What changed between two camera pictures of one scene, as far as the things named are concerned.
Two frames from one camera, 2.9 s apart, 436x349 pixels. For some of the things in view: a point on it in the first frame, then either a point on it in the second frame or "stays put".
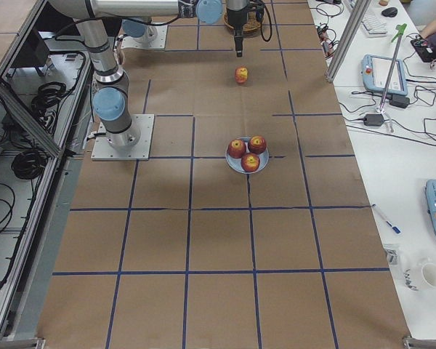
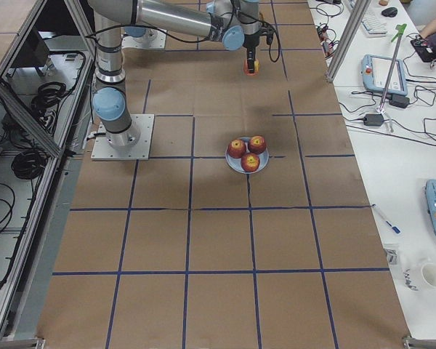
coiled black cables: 29,164 stays put
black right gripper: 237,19 → 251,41
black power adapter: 373,120 stays put
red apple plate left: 236,148 stays put
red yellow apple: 241,74 → 256,67
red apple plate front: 250,162 stays put
